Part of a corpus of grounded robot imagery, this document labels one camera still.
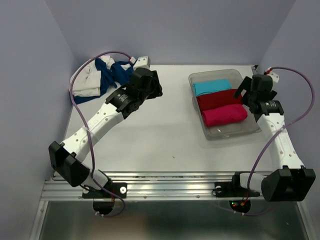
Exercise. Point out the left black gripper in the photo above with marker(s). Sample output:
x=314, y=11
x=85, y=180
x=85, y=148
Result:
x=157, y=88

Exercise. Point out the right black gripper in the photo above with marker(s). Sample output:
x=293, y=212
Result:
x=245, y=85

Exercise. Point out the pink t shirt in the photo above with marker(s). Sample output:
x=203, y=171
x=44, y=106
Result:
x=224, y=115

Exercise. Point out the clear plastic bin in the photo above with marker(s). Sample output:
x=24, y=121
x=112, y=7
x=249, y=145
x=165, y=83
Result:
x=245, y=127

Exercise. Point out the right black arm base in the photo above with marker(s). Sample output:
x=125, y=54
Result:
x=227, y=189

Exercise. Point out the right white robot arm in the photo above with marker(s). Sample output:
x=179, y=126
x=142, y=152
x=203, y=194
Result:
x=290, y=180

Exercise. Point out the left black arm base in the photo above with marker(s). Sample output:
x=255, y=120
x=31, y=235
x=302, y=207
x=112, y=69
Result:
x=117, y=188

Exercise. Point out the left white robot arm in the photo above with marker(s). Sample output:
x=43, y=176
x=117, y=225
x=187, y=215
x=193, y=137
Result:
x=67, y=157

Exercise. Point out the rolled dark red t shirt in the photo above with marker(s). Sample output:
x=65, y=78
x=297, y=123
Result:
x=218, y=99

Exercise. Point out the navy blue t shirt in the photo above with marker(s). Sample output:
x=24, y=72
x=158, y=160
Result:
x=115, y=75

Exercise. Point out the rolled cyan t shirt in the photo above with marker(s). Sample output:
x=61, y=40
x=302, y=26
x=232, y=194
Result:
x=212, y=86

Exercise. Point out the white t shirt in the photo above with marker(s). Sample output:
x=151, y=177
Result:
x=87, y=80

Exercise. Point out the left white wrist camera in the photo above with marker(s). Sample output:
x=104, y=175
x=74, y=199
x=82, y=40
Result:
x=140, y=62

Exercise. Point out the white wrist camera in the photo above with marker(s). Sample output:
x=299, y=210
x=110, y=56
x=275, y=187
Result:
x=140, y=62
x=270, y=72

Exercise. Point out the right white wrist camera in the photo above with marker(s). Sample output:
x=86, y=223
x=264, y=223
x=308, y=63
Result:
x=270, y=72

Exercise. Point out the aluminium mounting rail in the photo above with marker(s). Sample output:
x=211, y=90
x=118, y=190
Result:
x=148, y=186

